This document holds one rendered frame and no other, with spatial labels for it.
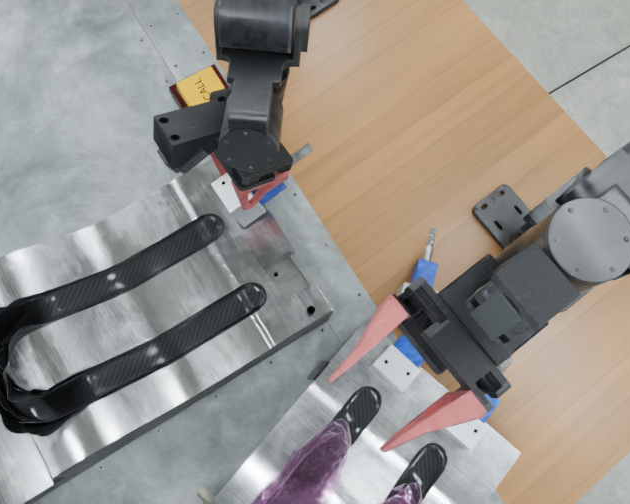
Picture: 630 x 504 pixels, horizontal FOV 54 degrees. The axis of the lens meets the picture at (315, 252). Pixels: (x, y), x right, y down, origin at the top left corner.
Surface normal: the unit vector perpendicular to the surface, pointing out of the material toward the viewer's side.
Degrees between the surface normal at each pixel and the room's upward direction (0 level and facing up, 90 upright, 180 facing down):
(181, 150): 79
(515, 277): 2
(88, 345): 27
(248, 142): 70
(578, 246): 2
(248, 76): 20
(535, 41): 0
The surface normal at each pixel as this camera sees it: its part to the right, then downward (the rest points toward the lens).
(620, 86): 0.04, -0.25
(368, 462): 0.33, -0.55
